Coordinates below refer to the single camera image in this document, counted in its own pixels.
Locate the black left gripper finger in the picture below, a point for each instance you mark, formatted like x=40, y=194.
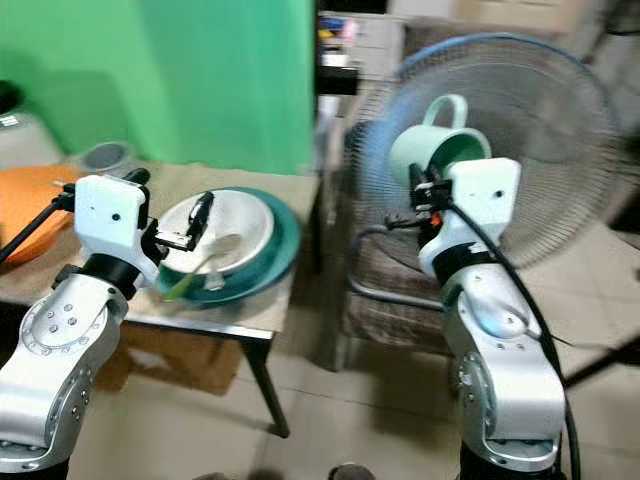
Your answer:
x=200, y=212

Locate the light green ceramic mug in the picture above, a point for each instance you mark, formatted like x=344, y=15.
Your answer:
x=425, y=140

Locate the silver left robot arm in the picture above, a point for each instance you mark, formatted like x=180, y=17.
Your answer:
x=60, y=350

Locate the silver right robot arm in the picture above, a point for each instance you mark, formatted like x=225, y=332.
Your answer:
x=500, y=350

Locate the white bowl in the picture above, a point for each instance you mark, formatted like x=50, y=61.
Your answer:
x=240, y=230

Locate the green spoon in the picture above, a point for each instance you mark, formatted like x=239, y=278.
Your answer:
x=185, y=282

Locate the brown woven armchair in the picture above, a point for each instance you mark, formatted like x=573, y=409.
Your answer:
x=390, y=290

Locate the teal plate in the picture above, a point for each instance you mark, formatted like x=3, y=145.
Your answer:
x=280, y=260

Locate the beige table with black legs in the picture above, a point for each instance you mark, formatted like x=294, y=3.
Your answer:
x=250, y=300

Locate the small grey cup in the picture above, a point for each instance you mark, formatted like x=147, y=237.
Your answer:
x=105, y=157

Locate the brown cardboard box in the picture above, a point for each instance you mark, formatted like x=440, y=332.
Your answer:
x=180, y=360

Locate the grey standing fan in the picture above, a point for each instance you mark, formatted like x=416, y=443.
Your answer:
x=550, y=120

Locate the green backdrop cloth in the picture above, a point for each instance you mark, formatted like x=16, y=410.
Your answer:
x=160, y=75

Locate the orange plastic plate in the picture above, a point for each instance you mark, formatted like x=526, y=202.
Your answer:
x=30, y=205

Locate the cluttered storage shelf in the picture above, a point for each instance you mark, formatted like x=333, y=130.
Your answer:
x=350, y=50

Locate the clear jar with black lid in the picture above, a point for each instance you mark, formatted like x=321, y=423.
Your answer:
x=20, y=140

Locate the black stand leg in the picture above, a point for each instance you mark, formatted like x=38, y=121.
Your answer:
x=605, y=360

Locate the black robot foot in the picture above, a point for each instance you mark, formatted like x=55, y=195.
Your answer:
x=352, y=472

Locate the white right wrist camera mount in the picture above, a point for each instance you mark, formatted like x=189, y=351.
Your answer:
x=485, y=205

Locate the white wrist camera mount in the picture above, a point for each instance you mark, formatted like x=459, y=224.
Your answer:
x=485, y=205
x=110, y=215

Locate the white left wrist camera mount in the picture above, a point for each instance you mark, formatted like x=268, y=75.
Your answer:
x=110, y=215

